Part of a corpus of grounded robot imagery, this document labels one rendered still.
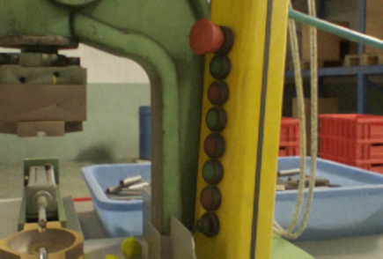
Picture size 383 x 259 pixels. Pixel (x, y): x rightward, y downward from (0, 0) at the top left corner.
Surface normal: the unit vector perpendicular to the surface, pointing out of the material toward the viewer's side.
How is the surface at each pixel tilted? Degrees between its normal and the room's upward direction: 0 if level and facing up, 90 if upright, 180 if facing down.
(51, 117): 90
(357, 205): 100
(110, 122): 90
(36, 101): 90
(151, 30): 90
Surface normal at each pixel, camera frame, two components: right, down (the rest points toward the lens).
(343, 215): 0.29, 0.22
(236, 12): -0.77, -0.06
